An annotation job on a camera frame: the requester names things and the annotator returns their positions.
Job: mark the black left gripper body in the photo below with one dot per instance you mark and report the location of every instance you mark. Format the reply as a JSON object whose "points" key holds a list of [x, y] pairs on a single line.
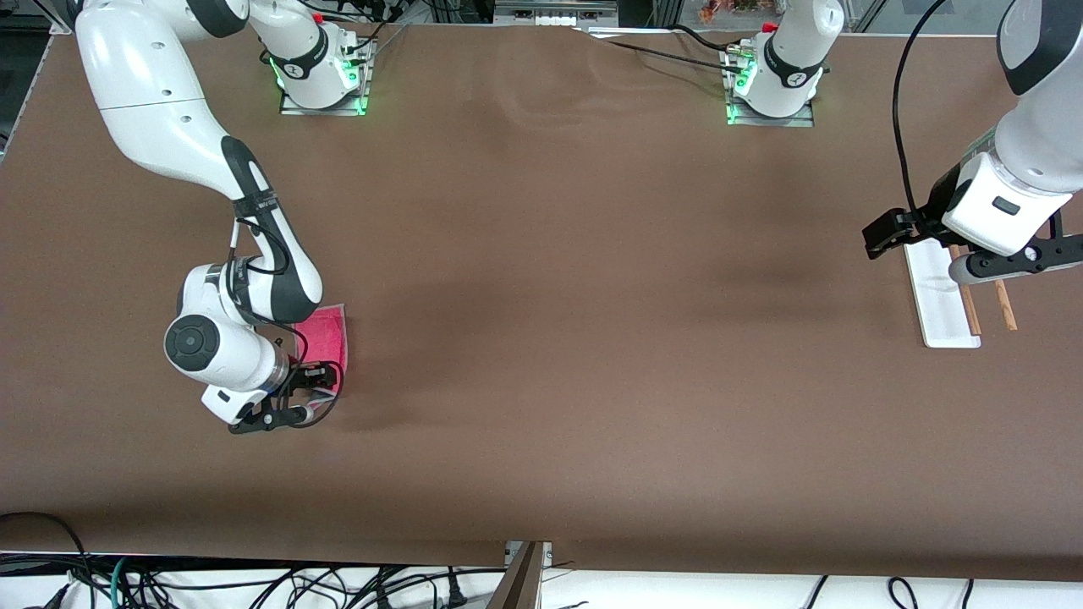
{"points": [[929, 211]]}

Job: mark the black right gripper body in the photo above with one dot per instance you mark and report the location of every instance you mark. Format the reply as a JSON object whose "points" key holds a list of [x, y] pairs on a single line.
{"points": [[302, 377]]}

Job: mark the pink towel with grey back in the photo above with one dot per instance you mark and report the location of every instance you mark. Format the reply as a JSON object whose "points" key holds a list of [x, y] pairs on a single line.
{"points": [[326, 334]]}

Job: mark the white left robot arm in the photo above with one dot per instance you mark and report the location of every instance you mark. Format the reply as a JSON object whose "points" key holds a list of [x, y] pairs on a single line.
{"points": [[1045, 144]]}

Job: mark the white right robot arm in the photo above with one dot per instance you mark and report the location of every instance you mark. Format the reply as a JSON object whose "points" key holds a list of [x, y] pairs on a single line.
{"points": [[152, 101]]}

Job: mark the brown table cover sheet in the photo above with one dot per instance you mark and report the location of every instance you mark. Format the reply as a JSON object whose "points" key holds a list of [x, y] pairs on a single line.
{"points": [[541, 338]]}

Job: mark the orange red clutter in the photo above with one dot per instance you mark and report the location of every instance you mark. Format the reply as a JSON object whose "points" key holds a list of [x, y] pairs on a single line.
{"points": [[728, 10]]}

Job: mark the white flat sheet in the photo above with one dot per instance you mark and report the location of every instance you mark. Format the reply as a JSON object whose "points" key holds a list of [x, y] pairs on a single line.
{"points": [[634, 34]]}

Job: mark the grey power strip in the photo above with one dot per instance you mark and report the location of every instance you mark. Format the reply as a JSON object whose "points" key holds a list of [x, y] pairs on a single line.
{"points": [[554, 17]]}

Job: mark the white rack base plate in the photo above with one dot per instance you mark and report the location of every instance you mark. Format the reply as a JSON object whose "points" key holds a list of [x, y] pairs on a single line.
{"points": [[935, 313]]}

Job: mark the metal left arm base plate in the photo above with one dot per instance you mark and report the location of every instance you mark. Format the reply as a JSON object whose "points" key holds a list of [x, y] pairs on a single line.
{"points": [[799, 122]]}

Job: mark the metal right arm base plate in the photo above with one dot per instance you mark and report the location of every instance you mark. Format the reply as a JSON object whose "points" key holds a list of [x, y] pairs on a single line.
{"points": [[292, 108]]}

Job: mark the brown wooden post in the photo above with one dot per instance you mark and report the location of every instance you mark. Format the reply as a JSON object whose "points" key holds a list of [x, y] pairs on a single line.
{"points": [[520, 584]]}

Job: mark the small metal table bracket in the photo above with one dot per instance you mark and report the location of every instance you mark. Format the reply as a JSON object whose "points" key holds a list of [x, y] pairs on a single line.
{"points": [[547, 554]]}

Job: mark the aluminium frame corner bracket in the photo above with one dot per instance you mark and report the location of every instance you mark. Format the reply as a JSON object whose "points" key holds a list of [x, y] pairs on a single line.
{"points": [[61, 27]]}

